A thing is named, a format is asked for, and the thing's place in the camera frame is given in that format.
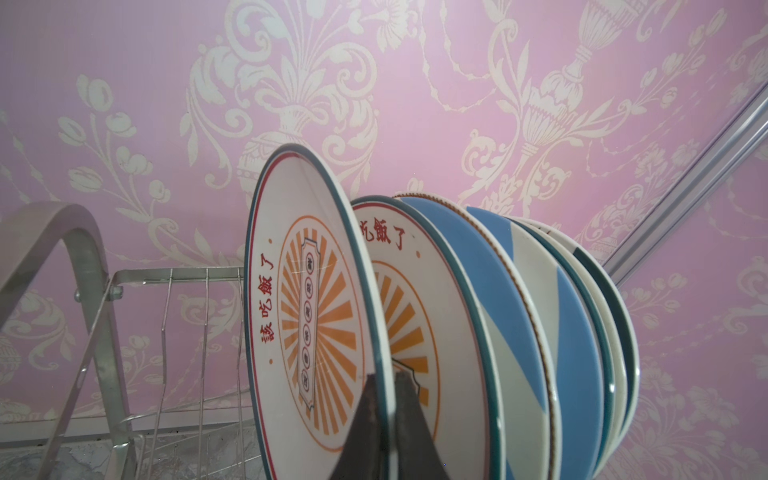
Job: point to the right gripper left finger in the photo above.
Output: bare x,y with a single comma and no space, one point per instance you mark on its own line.
360,458

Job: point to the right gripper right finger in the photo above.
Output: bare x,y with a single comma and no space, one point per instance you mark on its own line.
418,458

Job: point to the blue striped plate front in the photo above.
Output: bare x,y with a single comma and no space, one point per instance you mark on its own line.
498,336

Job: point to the blue striped plate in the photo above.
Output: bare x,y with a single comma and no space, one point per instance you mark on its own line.
570,333
498,336

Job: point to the orange sunburst plate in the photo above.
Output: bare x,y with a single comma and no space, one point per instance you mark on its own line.
315,328
437,335

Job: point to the white plate teal red rim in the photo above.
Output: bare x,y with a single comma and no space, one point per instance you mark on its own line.
620,315

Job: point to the white plate green quatrefoil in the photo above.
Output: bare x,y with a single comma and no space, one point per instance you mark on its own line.
610,369

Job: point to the silver wire dish rack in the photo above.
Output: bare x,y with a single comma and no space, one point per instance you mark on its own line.
142,370

